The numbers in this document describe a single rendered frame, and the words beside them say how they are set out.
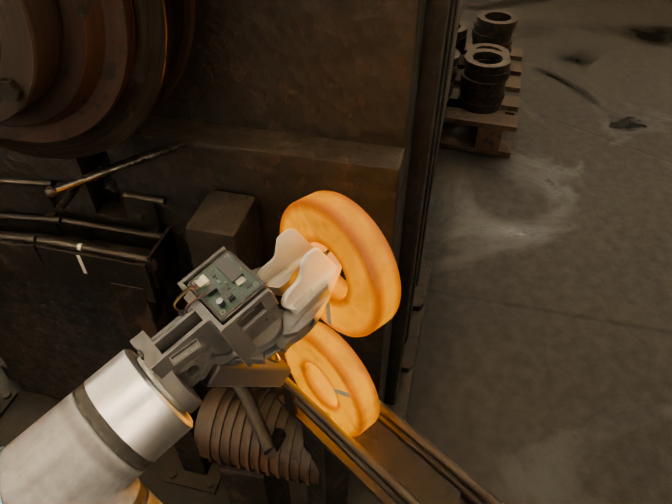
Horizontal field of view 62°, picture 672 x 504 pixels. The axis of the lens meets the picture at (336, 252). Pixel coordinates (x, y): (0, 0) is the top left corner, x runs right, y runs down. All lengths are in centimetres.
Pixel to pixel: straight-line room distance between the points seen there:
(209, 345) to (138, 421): 8
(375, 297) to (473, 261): 143
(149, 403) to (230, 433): 44
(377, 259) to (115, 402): 25
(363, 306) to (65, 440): 27
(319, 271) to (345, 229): 5
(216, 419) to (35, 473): 46
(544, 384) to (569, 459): 22
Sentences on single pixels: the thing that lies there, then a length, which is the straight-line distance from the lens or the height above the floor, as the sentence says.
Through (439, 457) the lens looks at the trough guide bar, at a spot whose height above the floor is 70.
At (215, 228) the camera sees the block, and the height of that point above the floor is 80.
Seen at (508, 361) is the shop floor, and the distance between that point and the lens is 168.
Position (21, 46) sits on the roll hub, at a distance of 65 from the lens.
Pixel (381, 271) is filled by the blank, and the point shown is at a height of 94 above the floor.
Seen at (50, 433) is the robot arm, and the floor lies 91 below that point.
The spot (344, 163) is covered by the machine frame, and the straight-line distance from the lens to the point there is 78.
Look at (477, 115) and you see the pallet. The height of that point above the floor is 14.
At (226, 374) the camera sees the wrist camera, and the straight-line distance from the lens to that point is 53.
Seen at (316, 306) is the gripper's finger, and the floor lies 91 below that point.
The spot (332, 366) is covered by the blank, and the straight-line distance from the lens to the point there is 65.
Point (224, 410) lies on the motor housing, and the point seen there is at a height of 53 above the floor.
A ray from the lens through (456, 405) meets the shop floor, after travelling 156.
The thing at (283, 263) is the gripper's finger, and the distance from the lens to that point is 54.
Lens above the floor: 130
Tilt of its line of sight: 43 degrees down
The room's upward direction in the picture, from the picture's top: straight up
